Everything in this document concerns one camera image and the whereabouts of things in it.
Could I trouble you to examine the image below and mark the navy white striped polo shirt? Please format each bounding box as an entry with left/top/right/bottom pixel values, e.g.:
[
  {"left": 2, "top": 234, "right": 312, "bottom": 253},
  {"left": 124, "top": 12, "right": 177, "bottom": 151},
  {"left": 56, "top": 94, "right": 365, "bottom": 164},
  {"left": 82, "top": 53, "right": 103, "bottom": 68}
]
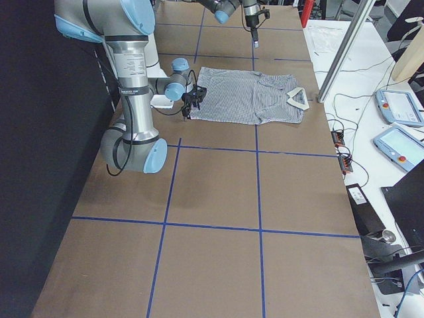
[{"left": 190, "top": 67, "right": 309, "bottom": 125}]

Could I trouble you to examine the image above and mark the black box with label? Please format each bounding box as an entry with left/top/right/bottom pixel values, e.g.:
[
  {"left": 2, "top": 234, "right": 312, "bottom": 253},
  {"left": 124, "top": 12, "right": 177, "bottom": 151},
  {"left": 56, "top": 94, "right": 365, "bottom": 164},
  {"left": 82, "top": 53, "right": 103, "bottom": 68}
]
[{"left": 346, "top": 184, "right": 386, "bottom": 236}]

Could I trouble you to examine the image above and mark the black laptop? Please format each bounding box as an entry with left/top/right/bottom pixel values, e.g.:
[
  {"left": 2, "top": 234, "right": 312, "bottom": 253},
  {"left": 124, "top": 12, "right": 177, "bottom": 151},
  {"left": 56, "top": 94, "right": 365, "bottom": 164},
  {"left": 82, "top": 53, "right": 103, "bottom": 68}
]
[{"left": 381, "top": 166, "right": 423, "bottom": 246}]

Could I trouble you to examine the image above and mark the clear plastic bag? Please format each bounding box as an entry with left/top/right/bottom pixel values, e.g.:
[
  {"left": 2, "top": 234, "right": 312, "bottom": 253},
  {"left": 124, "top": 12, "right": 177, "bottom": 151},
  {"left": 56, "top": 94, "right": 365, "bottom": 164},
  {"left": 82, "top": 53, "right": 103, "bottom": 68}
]
[{"left": 307, "top": 25, "right": 345, "bottom": 53}]

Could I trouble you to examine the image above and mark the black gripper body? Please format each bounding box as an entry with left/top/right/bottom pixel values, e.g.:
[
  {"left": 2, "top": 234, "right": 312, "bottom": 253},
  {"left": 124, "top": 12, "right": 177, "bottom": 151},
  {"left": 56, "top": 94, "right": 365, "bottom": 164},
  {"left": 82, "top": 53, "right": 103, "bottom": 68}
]
[
  {"left": 182, "top": 97, "right": 201, "bottom": 119},
  {"left": 244, "top": 12, "right": 260, "bottom": 47}
]

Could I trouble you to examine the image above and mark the far blue teach pendant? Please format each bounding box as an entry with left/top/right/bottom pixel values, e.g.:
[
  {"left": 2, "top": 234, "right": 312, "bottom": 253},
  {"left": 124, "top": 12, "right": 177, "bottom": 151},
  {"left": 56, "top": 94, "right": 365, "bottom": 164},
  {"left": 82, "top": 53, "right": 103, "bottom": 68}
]
[{"left": 376, "top": 89, "right": 423, "bottom": 127}]

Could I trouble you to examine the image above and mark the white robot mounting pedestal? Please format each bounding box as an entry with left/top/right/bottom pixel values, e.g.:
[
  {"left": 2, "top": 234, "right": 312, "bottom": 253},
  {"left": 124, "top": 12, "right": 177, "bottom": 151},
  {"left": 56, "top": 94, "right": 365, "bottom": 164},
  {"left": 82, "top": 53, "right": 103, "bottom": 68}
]
[{"left": 145, "top": 0, "right": 174, "bottom": 110}]

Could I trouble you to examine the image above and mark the aluminium frame post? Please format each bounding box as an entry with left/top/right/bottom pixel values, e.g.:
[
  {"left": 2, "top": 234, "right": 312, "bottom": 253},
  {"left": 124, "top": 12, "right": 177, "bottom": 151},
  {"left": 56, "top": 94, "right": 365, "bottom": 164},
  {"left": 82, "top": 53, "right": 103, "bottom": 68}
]
[{"left": 317, "top": 0, "right": 375, "bottom": 103}]

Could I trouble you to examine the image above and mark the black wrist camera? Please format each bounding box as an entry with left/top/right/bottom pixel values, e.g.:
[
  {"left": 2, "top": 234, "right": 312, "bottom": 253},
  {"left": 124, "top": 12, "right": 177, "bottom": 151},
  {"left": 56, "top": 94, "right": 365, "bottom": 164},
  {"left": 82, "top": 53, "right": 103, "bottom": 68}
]
[
  {"left": 257, "top": 9, "right": 270, "bottom": 20},
  {"left": 182, "top": 85, "right": 207, "bottom": 105}
]

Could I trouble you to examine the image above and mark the metal cup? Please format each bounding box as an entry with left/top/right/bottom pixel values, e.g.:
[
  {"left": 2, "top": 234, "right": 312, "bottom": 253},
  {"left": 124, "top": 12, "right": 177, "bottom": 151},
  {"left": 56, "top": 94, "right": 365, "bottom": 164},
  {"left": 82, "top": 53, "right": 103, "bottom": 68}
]
[{"left": 380, "top": 229, "right": 396, "bottom": 244}]

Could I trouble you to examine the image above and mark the blue teach pendant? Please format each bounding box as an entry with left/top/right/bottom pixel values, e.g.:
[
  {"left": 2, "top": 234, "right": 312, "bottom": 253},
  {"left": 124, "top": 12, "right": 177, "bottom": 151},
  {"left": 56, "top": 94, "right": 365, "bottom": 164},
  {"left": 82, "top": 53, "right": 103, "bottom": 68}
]
[
  {"left": 376, "top": 89, "right": 423, "bottom": 127},
  {"left": 373, "top": 126, "right": 423, "bottom": 172}
]

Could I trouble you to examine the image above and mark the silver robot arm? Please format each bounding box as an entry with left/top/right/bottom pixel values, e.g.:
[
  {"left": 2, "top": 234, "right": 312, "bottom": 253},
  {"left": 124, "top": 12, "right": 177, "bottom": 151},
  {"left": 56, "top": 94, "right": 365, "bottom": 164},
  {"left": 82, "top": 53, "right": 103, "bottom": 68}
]
[
  {"left": 54, "top": 1, "right": 207, "bottom": 174},
  {"left": 197, "top": 0, "right": 270, "bottom": 48}
]

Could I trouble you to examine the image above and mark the near blue teach pendant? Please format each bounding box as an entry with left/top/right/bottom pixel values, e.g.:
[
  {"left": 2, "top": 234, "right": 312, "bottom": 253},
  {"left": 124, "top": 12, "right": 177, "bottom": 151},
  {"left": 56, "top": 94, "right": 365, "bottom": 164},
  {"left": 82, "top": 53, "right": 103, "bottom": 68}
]
[{"left": 373, "top": 126, "right": 423, "bottom": 172}]

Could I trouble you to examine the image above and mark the red cylinder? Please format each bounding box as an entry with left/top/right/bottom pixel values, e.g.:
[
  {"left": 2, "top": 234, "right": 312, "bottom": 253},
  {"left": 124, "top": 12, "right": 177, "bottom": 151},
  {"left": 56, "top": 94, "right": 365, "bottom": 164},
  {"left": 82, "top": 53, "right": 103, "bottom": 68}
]
[{"left": 301, "top": 0, "right": 315, "bottom": 28}]

